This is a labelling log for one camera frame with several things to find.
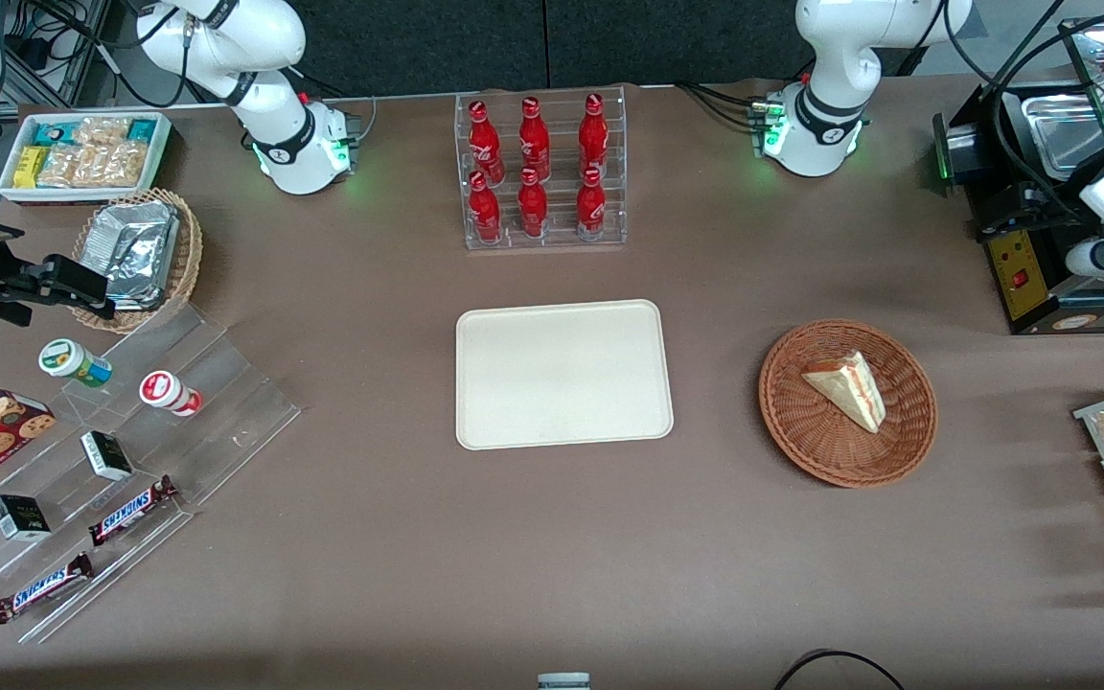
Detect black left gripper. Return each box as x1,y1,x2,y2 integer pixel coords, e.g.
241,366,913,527
978,180,1095,243

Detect triangular sandwich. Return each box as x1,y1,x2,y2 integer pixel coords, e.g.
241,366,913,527
801,350,888,435

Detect small light wicker basket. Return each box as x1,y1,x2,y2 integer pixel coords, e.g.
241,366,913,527
72,188,204,334

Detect white rectangular snack tray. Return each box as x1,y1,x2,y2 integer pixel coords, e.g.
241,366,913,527
0,111,173,205

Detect round brown wicker basket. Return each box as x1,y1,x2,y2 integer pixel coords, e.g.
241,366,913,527
758,318,939,490

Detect cream plastic tray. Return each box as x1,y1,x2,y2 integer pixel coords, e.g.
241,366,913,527
455,298,676,452

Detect silver foil packet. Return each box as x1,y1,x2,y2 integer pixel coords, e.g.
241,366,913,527
81,200,180,311

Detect green lid yogurt cup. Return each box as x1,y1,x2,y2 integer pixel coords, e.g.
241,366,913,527
38,338,114,388

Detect black food warmer appliance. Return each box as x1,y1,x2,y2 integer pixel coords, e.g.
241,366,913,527
931,17,1104,335

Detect shiny metal pan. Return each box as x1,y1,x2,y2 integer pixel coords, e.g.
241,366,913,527
1020,90,1104,180

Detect clear bag of crackers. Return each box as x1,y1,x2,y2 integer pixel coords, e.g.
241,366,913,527
73,116,132,148
36,144,104,189
96,141,151,189

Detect yellow snack packet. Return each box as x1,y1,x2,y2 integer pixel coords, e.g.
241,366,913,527
12,145,51,191

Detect red lid yogurt cup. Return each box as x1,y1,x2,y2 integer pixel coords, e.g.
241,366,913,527
138,370,203,418

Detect small black box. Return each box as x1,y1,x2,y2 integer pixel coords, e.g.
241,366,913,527
80,430,135,483
0,494,53,543

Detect clear acrylic stepped stand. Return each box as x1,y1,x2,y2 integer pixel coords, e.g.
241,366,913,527
0,304,303,646

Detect snickers bar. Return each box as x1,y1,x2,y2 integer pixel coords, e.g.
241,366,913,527
88,475,179,547
0,552,95,626

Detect red cola bottle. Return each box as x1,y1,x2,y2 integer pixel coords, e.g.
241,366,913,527
468,171,503,243
517,167,550,239
578,92,610,174
518,96,552,179
468,99,506,184
575,165,608,240

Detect clear acrylic bottle rack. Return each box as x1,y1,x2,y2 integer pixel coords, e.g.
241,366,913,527
453,85,629,251

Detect black base cables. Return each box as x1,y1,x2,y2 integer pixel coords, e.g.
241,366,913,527
675,80,775,132
298,69,379,145

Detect black cable loop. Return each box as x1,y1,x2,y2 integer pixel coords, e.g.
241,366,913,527
771,649,909,690

